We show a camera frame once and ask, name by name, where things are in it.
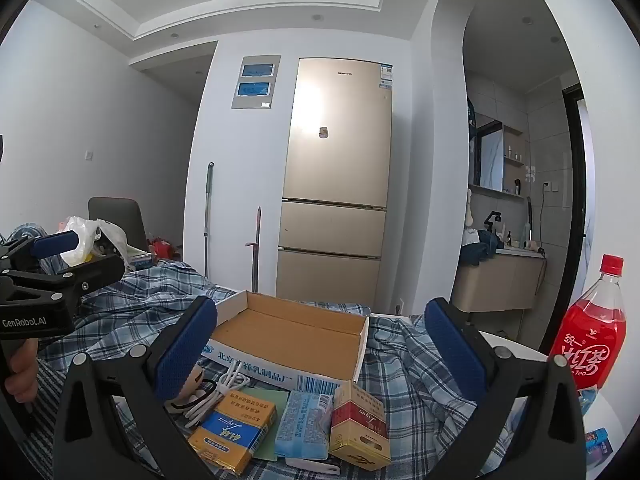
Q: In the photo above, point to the small colourful box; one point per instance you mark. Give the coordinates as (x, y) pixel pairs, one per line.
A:
(599, 445)

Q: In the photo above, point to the yellow packet with blue label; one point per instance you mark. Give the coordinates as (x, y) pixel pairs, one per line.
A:
(235, 435)

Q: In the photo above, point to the blue plaid blanket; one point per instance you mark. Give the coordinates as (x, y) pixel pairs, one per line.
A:
(410, 390)

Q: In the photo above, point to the dark framed glass door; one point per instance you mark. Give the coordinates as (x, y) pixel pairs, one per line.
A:
(572, 185)

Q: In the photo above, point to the beige round pad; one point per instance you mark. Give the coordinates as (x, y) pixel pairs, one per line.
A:
(190, 392)

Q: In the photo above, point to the grey wall panel blue screens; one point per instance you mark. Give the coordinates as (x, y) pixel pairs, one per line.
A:
(256, 82)

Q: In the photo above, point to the fridge label sticker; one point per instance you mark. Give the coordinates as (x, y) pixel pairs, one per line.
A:
(385, 75)

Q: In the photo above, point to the beige vanity cabinet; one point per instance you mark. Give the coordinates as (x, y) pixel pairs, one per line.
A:
(495, 285)

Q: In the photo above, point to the small fridge magnet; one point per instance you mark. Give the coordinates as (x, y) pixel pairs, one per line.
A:
(323, 132)

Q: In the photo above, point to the light blue soft packet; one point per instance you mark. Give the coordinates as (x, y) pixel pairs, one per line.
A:
(302, 425)

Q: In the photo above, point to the white plastic bag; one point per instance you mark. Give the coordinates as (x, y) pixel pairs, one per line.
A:
(82, 227)

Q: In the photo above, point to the yellow packet with red label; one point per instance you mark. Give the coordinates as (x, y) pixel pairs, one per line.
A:
(357, 425)

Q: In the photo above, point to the red drink bottle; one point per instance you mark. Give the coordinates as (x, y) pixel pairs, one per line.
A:
(592, 330)

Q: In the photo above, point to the grey chair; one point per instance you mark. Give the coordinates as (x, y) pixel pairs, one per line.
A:
(120, 212)

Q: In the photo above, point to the light green paper sheet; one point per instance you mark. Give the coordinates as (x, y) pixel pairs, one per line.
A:
(267, 447)

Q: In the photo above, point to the person's left hand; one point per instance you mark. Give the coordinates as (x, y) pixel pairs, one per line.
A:
(22, 375)

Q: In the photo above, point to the shallow cardboard box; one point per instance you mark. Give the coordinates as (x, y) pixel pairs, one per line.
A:
(290, 332)

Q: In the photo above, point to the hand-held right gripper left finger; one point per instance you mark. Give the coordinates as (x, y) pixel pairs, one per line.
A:
(185, 350)

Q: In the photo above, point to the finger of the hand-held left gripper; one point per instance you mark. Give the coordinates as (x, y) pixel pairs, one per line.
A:
(55, 242)
(95, 272)

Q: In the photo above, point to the gold refrigerator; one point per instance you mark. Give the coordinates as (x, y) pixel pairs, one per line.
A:
(335, 160)

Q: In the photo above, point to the black faucet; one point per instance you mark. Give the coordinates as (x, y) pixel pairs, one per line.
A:
(492, 220)

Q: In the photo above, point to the red snack bag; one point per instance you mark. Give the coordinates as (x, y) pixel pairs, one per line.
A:
(162, 249)

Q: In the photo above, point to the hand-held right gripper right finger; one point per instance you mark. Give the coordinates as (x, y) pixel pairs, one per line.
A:
(457, 355)

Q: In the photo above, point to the bathroom mirror cabinet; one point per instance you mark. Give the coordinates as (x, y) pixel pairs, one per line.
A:
(492, 155)

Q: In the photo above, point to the white flat plastic piece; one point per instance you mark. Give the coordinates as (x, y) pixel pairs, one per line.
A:
(312, 466)

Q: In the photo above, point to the dark blue clothes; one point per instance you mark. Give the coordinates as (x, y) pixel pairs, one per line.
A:
(480, 250)

